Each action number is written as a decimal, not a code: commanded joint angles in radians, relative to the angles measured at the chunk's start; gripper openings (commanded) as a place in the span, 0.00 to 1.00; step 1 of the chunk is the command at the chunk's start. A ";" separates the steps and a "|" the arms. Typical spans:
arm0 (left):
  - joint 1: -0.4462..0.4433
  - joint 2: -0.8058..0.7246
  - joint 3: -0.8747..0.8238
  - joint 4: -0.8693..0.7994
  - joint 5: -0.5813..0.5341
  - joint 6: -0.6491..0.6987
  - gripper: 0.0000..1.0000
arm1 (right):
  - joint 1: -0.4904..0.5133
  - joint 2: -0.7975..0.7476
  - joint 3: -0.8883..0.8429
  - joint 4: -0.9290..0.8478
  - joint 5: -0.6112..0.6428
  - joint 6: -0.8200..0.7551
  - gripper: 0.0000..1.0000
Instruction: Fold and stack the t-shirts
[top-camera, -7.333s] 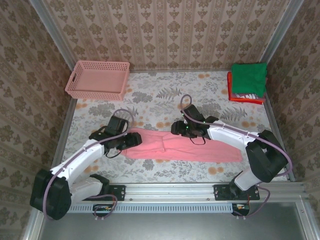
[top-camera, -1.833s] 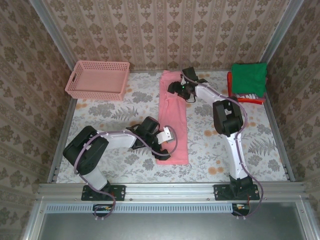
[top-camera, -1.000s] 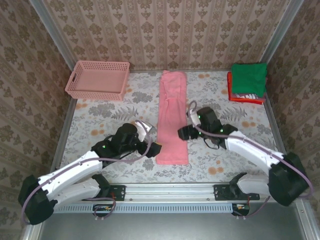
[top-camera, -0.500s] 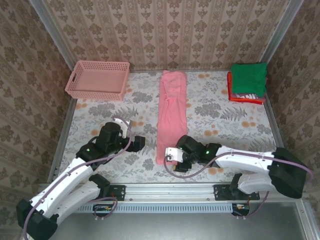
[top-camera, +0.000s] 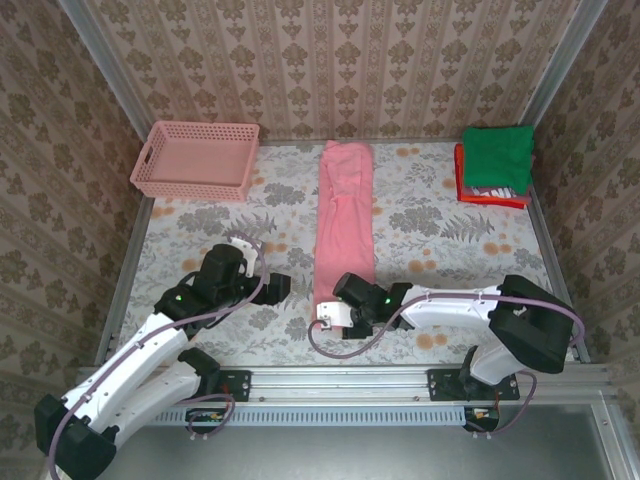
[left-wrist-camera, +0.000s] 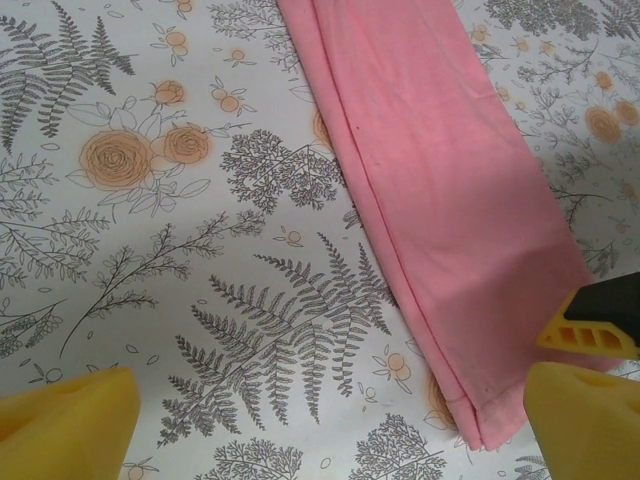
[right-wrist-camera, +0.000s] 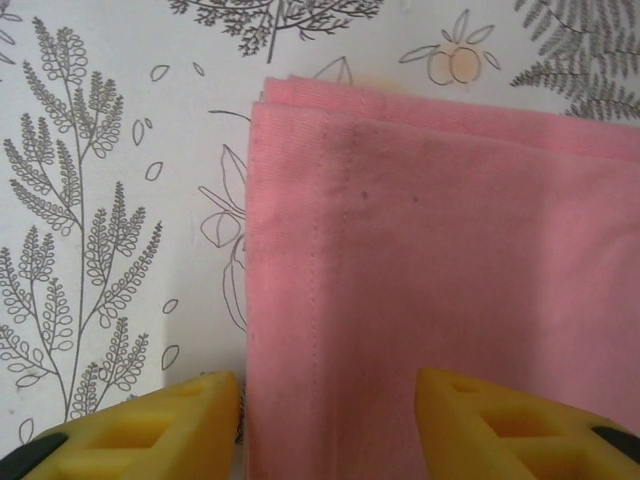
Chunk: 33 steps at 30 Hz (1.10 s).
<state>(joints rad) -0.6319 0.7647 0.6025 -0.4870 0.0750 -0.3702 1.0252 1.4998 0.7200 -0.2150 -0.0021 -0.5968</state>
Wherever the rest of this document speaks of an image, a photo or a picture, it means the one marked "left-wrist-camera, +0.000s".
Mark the floral tablecloth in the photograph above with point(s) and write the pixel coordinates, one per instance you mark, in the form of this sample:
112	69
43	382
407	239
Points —
175	225

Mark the pink t-shirt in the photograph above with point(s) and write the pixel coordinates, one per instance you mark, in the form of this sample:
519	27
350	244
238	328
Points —
440	175

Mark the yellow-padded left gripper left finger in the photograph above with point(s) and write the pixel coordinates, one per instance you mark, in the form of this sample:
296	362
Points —
65	425

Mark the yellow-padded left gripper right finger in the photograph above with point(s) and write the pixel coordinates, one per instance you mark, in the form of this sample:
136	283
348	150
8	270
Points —
585	430

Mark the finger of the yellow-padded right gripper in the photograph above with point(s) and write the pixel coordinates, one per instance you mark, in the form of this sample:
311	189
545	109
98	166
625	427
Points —
605	305

